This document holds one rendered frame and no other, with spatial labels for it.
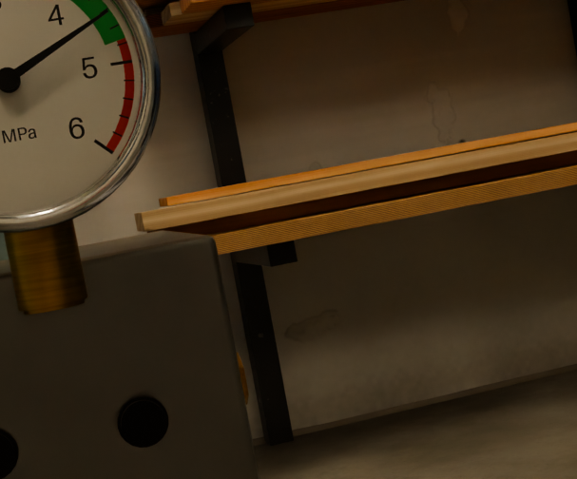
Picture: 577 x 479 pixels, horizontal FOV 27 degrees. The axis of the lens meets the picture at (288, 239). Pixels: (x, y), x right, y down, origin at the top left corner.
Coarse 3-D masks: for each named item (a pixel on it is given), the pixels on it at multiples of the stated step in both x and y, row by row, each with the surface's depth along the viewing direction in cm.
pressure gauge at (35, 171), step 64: (0, 0) 25; (64, 0) 25; (128, 0) 25; (0, 64) 25; (64, 64) 25; (128, 64) 25; (0, 128) 25; (64, 128) 25; (128, 128) 25; (0, 192) 25; (64, 192) 25; (64, 256) 27
